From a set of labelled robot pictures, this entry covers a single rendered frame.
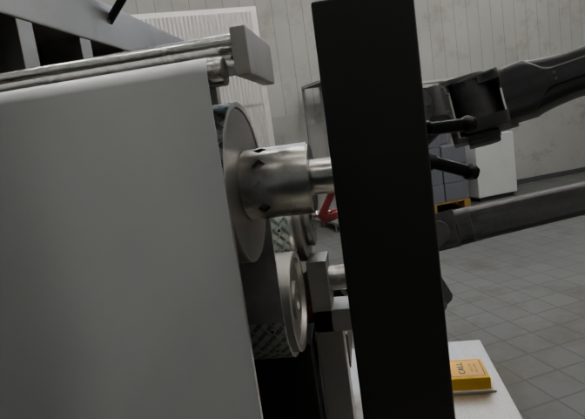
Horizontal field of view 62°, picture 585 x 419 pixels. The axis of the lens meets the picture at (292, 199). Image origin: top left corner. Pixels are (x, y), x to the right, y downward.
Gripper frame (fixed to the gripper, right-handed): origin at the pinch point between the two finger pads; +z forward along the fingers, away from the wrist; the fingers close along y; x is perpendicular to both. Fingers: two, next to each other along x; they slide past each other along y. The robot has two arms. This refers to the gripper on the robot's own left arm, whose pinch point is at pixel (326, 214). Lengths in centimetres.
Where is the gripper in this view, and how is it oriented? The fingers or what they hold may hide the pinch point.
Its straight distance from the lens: 67.9
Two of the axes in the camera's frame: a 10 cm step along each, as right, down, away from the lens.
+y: 1.6, -2.0, 9.7
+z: -6.8, 6.9, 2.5
